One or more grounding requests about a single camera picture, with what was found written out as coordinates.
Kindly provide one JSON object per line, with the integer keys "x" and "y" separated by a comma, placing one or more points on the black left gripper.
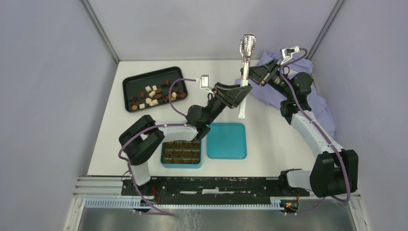
{"x": 236, "y": 93}

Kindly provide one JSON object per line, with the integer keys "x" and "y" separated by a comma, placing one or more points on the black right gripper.
{"x": 257, "y": 73}

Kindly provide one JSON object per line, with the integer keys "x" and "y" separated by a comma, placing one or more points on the steel tongs white handle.
{"x": 247, "y": 46}

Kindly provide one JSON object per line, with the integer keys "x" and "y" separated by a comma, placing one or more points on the teal chocolate box with dividers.
{"x": 181, "y": 154}

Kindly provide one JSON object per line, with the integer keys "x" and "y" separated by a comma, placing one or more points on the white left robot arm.
{"x": 140, "y": 141}

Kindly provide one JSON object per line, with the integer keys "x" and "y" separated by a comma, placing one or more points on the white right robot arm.
{"x": 335, "y": 170}

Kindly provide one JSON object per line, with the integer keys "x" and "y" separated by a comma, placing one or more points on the black chocolate tray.
{"x": 153, "y": 89}

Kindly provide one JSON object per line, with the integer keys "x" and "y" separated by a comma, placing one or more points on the teal box lid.
{"x": 226, "y": 141}

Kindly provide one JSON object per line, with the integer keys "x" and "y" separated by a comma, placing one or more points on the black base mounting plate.
{"x": 258, "y": 185}

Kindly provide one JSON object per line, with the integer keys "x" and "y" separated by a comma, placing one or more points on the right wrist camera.
{"x": 287, "y": 53}

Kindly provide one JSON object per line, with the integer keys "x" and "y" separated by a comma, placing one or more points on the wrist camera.
{"x": 204, "y": 82}
{"x": 287, "y": 53}

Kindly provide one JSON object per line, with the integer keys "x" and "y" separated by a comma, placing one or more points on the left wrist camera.
{"x": 204, "y": 82}

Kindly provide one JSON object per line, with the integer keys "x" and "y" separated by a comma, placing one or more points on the white cable duct rail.
{"x": 130, "y": 203}

